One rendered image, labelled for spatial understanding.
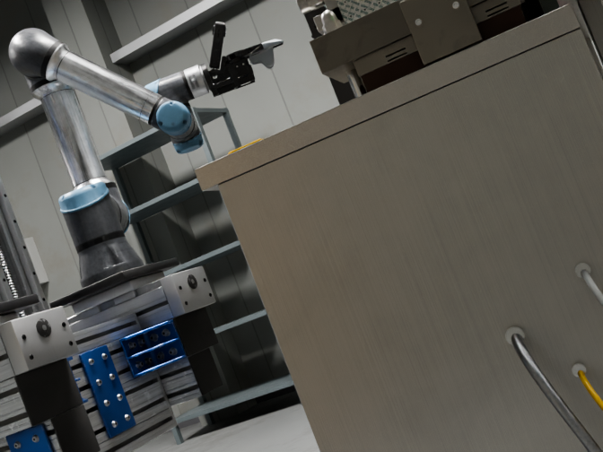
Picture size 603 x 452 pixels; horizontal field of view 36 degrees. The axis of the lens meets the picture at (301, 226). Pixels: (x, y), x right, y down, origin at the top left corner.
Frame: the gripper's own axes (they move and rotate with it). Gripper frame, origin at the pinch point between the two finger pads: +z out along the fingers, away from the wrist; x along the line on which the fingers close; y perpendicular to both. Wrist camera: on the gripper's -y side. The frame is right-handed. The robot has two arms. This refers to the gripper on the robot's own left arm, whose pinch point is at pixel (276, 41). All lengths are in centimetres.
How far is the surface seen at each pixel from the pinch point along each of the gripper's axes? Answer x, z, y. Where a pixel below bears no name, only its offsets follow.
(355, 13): 58, 12, 7
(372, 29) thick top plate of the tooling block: 79, 11, 13
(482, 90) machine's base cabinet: 90, 22, 29
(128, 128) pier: -376, -90, -25
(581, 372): 98, 19, 73
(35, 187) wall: -448, -179, -16
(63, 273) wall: -441, -182, 50
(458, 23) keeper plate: 85, 23, 18
